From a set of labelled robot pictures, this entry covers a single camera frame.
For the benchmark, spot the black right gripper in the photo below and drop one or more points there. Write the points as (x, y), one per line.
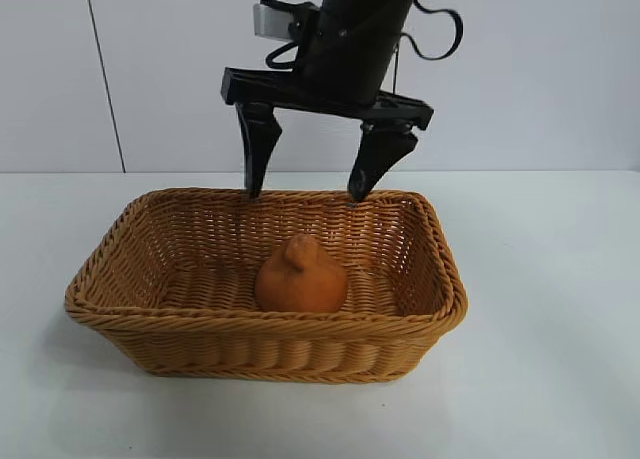
(350, 54)

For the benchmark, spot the orange textured bread lump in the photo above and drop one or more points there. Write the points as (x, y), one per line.
(300, 284)

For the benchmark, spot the woven wicker basket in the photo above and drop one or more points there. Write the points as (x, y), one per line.
(200, 329)

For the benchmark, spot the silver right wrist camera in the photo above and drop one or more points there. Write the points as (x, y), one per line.
(272, 21)

